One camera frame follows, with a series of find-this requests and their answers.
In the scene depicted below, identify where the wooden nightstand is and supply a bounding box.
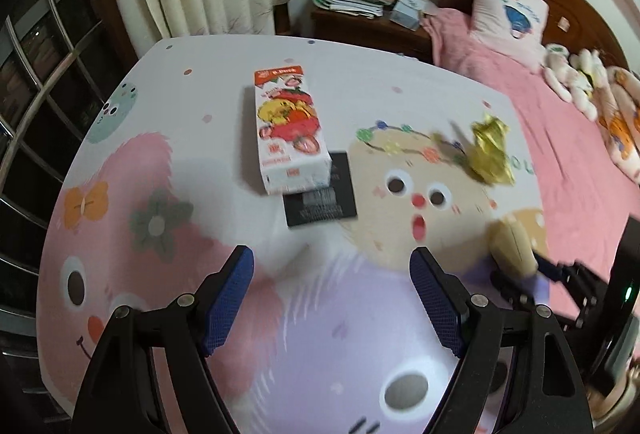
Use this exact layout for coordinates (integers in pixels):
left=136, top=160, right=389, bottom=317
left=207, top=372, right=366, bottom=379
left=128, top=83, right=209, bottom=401
left=310, top=8, right=433, bottom=64

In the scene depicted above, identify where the light blue tissue box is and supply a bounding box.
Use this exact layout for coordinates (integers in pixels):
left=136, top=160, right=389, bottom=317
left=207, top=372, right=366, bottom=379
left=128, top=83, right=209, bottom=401
left=390, top=0, right=438, bottom=32

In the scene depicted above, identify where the rolled bear print quilt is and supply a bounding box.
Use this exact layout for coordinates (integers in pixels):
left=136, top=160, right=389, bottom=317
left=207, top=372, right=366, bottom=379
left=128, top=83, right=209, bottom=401
left=594, top=66, right=640, bottom=185

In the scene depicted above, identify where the pink strawberry milk carton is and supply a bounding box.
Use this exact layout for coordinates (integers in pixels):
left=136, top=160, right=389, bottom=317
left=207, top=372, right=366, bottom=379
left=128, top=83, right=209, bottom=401
left=254, top=65, right=332, bottom=195

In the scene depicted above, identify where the pink cartoon pillow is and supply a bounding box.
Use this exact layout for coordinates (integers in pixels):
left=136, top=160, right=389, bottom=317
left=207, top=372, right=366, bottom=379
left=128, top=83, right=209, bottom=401
left=470, top=0, right=549, bottom=73

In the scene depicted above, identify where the metal window grille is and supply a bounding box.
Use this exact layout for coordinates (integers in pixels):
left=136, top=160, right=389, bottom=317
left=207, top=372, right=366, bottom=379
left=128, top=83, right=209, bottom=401
left=1, top=0, right=122, bottom=426

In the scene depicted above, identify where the black packet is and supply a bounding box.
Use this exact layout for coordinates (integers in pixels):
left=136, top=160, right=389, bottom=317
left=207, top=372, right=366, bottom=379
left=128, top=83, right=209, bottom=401
left=283, top=152, right=357, bottom=228

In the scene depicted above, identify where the person's right hand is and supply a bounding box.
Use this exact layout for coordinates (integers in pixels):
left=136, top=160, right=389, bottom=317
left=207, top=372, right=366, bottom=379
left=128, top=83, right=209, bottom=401
left=586, top=357, right=639, bottom=433

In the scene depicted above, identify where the small tan cardboard box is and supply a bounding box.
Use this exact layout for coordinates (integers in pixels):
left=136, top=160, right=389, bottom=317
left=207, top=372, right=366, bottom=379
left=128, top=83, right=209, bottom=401
left=488, top=220, right=538, bottom=280

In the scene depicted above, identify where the pink bed blanket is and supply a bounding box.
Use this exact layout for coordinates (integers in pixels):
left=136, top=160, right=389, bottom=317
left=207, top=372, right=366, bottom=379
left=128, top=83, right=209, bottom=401
left=422, top=9, right=639, bottom=278

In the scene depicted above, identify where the cartoon printed tablecloth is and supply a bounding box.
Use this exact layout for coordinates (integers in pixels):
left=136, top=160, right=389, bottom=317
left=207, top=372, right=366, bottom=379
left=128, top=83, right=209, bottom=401
left=36, top=35, right=547, bottom=433

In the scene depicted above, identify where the yellow wrapper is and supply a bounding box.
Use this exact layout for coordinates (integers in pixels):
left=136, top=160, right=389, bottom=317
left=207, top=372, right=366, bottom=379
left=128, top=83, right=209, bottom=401
left=465, top=113, right=515, bottom=186

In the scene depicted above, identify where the white plush toy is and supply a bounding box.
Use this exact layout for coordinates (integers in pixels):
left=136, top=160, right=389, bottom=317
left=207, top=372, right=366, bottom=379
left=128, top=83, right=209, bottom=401
left=542, top=44, right=608, bottom=122

